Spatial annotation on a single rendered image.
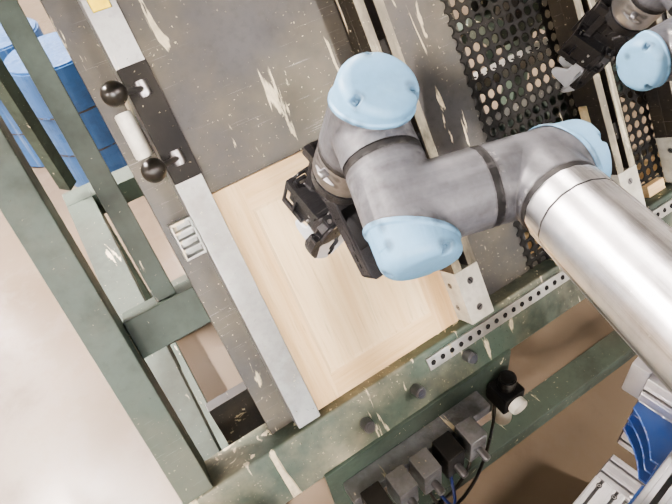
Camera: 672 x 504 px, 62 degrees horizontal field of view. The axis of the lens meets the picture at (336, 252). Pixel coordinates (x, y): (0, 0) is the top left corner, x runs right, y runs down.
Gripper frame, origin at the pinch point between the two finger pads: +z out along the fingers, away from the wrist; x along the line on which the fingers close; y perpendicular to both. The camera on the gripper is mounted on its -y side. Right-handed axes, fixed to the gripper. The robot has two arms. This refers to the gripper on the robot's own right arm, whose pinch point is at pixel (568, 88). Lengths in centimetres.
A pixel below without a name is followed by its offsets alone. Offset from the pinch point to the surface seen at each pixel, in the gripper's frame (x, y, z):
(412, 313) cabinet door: 49, -1, 27
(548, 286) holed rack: 24.2, -24.9, 27.1
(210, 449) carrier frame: 94, 18, 46
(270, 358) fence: 74, 19, 21
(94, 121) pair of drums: -1, 169, 203
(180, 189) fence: 61, 48, 5
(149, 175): 66, 49, -7
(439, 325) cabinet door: 46, -8, 29
